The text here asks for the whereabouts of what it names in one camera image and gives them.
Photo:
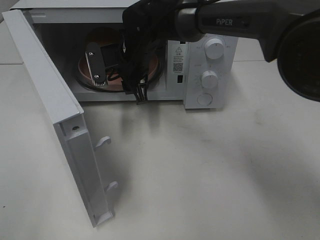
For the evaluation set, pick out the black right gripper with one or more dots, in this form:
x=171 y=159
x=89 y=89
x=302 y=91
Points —
x=146 y=24

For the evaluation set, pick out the pink round plate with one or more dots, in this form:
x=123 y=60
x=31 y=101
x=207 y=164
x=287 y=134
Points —
x=114 y=81

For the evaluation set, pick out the round white door button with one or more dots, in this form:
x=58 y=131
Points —
x=205 y=99

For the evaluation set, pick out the white microwave door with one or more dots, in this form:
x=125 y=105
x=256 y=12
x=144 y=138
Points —
x=66 y=116

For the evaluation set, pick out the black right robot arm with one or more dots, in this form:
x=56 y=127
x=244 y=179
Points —
x=288 y=32

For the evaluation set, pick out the white warning label sticker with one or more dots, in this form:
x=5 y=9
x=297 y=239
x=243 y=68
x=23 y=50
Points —
x=178 y=53

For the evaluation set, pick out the white microwave oven body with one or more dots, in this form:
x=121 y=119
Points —
x=64 y=37

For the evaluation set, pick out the glass microwave turntable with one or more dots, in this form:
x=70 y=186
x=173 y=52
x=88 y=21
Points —
x=150 y=83

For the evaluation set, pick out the lower white microwave knob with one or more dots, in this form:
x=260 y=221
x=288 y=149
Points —
x=209 y=79

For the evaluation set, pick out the white microwave knob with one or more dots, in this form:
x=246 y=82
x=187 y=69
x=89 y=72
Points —
x=209 y=79
x=214 y=48

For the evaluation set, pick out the upper white microwave knob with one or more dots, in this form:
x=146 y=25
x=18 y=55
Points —
x=214 y=48

